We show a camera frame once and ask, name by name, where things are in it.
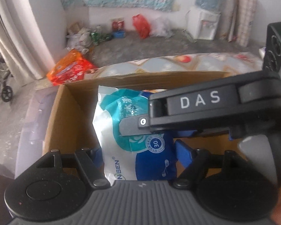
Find white teal wet wipes pack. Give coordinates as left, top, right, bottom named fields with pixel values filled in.
left=92, top=86, right=177, bottom=183

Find brown cardboard box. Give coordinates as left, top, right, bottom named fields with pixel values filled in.
left=42, top=70, right=249, bottom=181

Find orange red snack bag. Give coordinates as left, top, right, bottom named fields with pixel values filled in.
left=46, top=49, right=98, bottom=85

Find blue small container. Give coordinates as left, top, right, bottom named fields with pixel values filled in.
left=113, top=30, right=126, bottom=39

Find patterned folded mat boards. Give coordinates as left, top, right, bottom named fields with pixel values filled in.
left=216, top=0, right=258, bottom=47

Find white water dispenser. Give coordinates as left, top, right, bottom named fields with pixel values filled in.
left=186, top=6, right=220, bottom=41

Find red plastic bag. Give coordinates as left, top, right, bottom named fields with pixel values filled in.
left=132, top=14, right=151, bottom=39

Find clear plastic bag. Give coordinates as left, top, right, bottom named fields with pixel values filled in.
left=150, top=17, right=173, bottom=38

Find red can box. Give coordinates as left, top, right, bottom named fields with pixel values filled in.
left=111, top=18, right=125, bottom=32

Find white curtain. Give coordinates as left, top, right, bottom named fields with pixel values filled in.
left=0, top=0, right=67, bottom=86

